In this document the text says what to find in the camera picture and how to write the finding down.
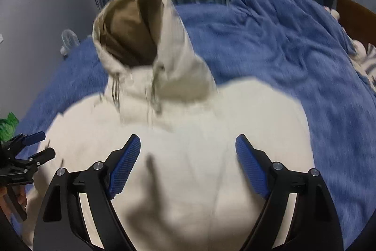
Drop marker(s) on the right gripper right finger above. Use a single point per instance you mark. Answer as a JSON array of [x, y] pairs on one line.
[[314, 225]]

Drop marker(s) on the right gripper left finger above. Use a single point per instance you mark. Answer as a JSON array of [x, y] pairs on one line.
[[61, 225]]

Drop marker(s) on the cream hooded padded jacket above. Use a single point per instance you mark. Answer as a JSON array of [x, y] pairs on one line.
[[187, 190]]

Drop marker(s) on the person's left hand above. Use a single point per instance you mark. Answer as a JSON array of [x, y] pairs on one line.
[[9, 197]]

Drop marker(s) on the green plastic bag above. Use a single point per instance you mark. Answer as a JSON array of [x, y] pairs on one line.
[[8, 127]]

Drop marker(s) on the small white fan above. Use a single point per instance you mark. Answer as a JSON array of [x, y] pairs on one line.
[[69, 40]]

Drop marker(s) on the striped printed cloth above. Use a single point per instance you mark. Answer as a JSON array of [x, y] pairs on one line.
[[364, 61]]

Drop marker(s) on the blue fleece bed blanket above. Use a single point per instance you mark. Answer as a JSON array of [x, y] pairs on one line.
[[294, 46]]

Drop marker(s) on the brown wooden bed frame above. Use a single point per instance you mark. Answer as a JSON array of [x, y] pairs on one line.
[[358, 21]]

